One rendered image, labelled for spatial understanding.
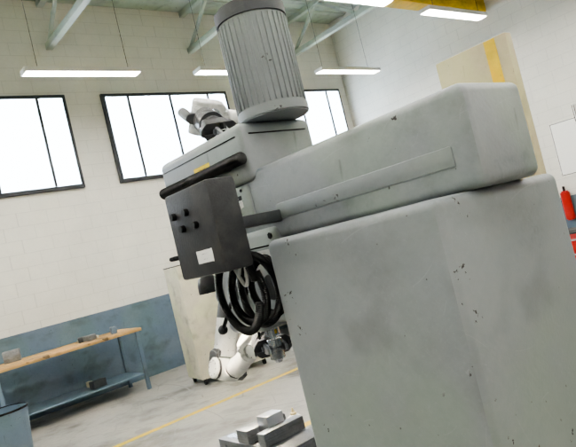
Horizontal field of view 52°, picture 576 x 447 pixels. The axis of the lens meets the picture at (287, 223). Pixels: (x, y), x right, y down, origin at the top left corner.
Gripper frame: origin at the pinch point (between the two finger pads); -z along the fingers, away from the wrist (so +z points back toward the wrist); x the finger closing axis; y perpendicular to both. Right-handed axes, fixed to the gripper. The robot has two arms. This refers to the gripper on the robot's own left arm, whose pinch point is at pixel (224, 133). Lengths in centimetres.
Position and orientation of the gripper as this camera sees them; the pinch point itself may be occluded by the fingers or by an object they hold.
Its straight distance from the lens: 187.5
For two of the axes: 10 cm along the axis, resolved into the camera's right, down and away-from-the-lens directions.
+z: -4.5, -3.8, 8.1
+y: -0.2, -9.0, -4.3
